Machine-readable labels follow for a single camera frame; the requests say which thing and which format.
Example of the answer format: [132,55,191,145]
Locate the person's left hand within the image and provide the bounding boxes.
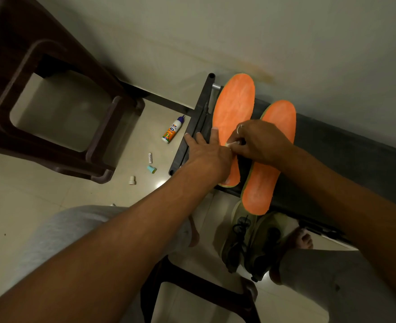
[184,127,234,184]

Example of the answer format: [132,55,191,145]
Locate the person's right hand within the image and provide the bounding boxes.
[226,119,295,170]

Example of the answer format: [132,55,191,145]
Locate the orange shoe insole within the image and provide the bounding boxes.
[212,73,256,188]
[241,100,297,216]

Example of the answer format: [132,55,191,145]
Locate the person's right forearm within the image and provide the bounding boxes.
[279,144,396,313]

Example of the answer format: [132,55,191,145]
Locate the person's left forearm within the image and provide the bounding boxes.
[0,165,225,323]

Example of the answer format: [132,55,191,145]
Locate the white glue bottle orange label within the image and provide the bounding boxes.
[161,115,186,144]

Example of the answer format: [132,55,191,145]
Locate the olive shoe with black laces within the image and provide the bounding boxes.
[220,201,253,274]

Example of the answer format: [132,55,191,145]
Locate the black shoe rack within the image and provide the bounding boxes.
[168,73,396,247]

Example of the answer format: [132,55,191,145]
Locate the person's right foot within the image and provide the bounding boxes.
[269,227,314,286]

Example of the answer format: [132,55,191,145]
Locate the brown plastic seat stool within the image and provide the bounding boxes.
[140,255,262,323]

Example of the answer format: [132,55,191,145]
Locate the grey shorts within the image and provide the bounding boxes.
[15,205,396,323]

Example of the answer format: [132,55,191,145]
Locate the large brown plastic stool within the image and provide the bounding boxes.
[0,0,146,185]

